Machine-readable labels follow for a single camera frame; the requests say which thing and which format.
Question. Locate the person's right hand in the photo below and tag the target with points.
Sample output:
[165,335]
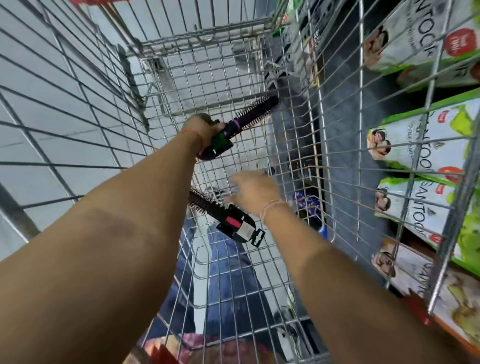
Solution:
[258,193]

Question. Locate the person's left hand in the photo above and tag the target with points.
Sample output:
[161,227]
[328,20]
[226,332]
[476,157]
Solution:
[200,127]

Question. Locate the person's left fingers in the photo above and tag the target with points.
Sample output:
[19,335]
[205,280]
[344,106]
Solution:
[217,129]

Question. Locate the person's right thumb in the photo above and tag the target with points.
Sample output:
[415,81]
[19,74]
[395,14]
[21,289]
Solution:
[233,198]

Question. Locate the round hairbrush with green label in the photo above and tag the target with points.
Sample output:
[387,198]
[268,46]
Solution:
[243,120]

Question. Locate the person's left forearm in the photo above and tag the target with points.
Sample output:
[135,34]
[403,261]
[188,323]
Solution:
[112,240]

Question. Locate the person's right forearm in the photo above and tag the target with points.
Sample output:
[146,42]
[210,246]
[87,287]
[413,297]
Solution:
[337,292]

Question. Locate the round hairbrush with pink label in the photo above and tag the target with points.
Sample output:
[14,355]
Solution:
[228,221]

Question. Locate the blue patterned packet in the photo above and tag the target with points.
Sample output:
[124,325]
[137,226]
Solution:
[308,208]

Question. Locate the person's blue jeans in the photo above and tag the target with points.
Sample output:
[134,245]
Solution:
[232,277]

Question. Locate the shelf price label strip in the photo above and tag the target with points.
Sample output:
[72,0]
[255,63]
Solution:
[312,48]

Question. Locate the person's red patterned top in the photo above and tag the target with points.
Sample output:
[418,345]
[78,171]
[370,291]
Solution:
[210,350]

